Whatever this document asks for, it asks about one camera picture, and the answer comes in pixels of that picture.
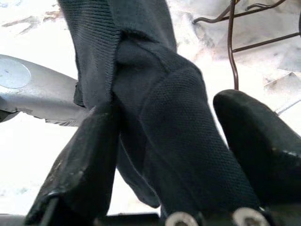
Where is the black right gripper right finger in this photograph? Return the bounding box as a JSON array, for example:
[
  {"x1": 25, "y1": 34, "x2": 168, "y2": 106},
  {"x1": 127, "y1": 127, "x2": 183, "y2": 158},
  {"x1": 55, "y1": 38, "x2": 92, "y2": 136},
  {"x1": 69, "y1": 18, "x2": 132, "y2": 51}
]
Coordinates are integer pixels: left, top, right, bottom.
[{"x1": 212, "y1": 89, "x2": 301, "y2": 206}]

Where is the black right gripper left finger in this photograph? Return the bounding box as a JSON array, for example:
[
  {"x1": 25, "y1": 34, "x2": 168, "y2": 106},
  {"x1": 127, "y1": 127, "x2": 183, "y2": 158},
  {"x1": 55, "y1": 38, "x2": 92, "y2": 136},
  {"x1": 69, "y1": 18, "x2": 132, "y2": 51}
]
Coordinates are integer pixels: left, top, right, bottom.
[{"x1": 24, "y1": 104, "x2": 121, "y2": 226}]

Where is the navy garment with red trim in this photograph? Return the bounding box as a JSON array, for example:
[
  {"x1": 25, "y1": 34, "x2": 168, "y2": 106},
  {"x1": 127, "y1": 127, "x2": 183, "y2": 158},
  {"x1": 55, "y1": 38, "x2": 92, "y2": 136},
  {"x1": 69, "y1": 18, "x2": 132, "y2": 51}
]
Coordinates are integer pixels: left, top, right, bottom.
[{"x1": 57, "y1": 0, "x2": 261, "y2": 221}]

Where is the marble-pattern folding table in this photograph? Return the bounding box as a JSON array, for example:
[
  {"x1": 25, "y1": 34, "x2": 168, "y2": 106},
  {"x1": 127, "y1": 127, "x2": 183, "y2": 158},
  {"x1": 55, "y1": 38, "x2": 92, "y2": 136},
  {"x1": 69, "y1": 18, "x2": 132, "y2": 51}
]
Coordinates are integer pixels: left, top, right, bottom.
[{"x1": 192, "y1": 0, "x2": 301, "y2": 92}]

